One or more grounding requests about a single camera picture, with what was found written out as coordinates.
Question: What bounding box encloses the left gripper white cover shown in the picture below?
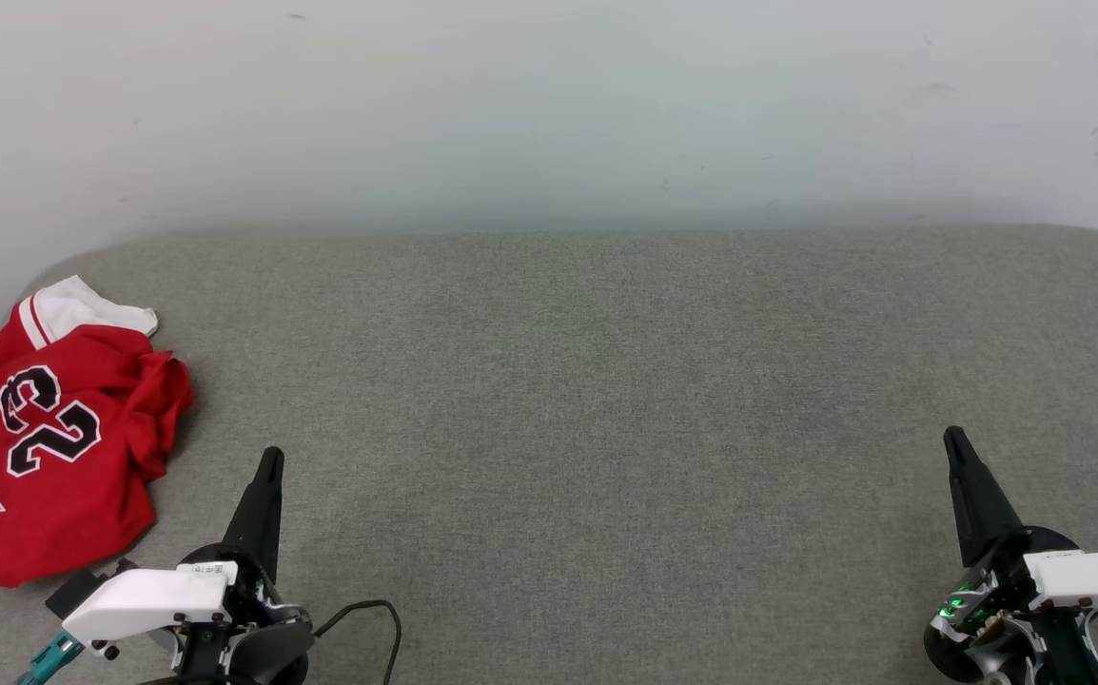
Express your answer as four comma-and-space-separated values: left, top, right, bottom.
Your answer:
62, 446, 314, 669

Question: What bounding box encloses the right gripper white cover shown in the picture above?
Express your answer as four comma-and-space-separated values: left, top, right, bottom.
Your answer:
923, 425, 1098, 685

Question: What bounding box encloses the red basketball jersey white trim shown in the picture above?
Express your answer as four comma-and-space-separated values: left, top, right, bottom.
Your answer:
0, 275, 195, 588

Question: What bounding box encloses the thick black cable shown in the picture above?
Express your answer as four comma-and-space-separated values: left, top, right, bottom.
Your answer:
311, 598, 403, 685

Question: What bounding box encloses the teal grey cable connector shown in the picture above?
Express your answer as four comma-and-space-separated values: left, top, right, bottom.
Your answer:
14, 633, 86, 685

